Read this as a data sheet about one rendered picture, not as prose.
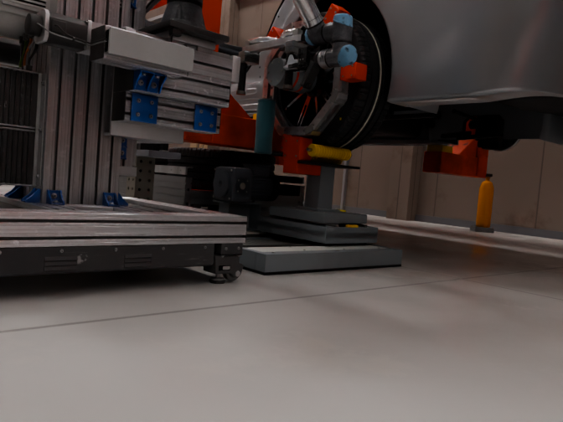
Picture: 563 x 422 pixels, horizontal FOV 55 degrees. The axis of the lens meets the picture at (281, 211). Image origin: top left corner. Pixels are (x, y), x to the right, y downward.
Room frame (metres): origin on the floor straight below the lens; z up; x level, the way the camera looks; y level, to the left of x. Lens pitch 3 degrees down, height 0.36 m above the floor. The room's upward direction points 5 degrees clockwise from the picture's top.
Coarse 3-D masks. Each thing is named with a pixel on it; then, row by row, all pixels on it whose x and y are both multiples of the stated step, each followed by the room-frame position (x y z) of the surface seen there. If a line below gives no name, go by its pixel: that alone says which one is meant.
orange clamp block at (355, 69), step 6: (348, 66) 2.35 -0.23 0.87; (354, 66) 2.32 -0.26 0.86; (360, 66) 2.34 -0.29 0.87; (366, 66) 2.36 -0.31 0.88; (342, 72) 2.38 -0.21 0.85; (348, 72) 2.35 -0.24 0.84; (354, 72) 2.32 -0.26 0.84; (360, 72) 2.34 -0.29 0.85; (366, 72) 2.37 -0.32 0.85; (342, 78) 2.38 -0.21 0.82; (348, 78) 2.35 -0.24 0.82; (354, 78) 2.32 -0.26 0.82; (360, 78) 2.34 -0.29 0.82
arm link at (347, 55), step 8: (336, 48) 2.08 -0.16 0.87; (344, 48) 2.05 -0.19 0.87; (352, 48) 2.06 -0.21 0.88; (328, 56) 2.10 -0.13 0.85; (336, 56) 2.08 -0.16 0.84; (344, 56) 2.05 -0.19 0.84; (352, 56) 2.07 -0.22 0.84; (328, 64) 2.13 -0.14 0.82; (336, 64) 2.10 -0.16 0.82; (344, 64) 2.08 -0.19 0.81
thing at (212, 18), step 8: (208, 0) 2.75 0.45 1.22; (216, 0) 2.78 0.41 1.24; (208, 8) 2.75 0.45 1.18; (216, 8) 2.79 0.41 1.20; (208, 16) 2.76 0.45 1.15; (216, 16) 2.79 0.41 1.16; (208, 24) 2.76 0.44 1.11; (216, 24) 2.79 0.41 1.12; (216, 32) 2.79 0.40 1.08; (216, 48) 2.80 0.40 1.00; (184, 136) 2.71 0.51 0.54; (192, 136) 2.73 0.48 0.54; (200, 136) 2.76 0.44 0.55; (208, 136) 2.78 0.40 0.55
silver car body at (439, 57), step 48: (288, 0) 3.01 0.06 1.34; (384, 0) 2.47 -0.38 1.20; (432, 0) 2.27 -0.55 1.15; (480, 0) 2.11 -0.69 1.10; (528, 0) 2.02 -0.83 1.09; (240, 48) 5.56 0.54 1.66; (432, 48) 2.25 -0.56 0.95; (480, 48) 2.09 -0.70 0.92; (528, 48) 2.04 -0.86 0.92; (240, 96) 3.26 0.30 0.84; (432, 96) 2.24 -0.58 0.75; (480, 96) 2.11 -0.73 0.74; (528, 96) 2.63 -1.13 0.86; (384, 144) 4.68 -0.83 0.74; (432, 144) 4.29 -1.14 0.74; (480, 144) 3.79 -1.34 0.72
